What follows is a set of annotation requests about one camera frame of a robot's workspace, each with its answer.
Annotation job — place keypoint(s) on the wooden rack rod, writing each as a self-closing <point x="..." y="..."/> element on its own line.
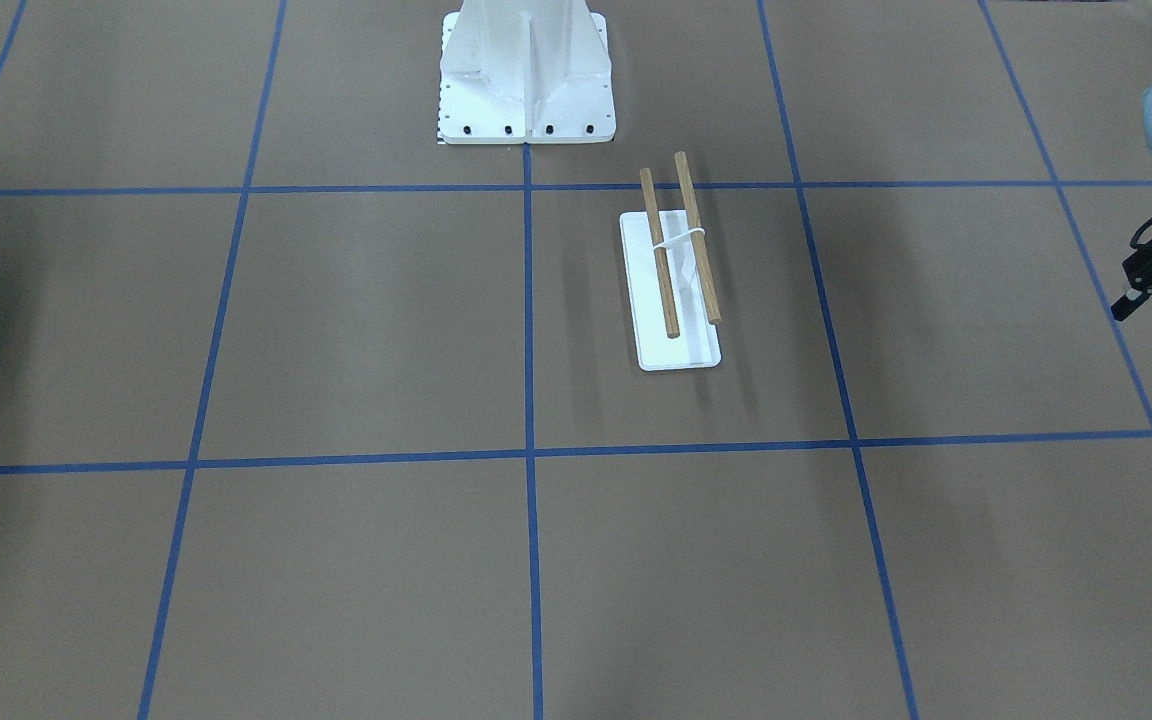
<point x="660" y="255"/>
<point x="698" y="239"/>

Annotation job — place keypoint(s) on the white towel rack base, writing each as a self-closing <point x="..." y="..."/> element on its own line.
<point x="697" y="344"/>

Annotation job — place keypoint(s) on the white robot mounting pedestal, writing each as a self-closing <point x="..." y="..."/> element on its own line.
<point x="514" y="72"/>

